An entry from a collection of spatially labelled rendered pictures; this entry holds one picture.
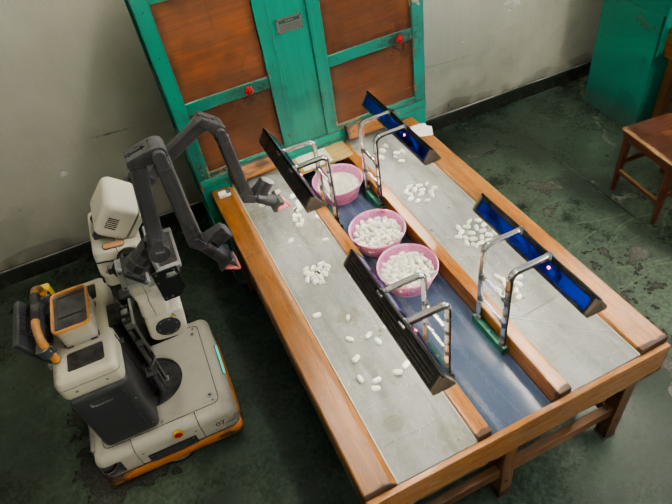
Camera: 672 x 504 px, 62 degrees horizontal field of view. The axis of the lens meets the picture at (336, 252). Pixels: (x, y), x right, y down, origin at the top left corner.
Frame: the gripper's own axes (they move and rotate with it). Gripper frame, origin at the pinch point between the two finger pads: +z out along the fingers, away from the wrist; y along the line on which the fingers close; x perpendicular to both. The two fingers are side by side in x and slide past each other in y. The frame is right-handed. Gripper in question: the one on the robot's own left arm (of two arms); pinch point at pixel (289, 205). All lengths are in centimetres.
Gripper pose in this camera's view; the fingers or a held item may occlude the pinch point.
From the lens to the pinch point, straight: 275.3
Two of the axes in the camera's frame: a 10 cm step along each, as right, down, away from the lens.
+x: -4.9, 7.7, 4.0
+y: -4.1, -6.1, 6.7
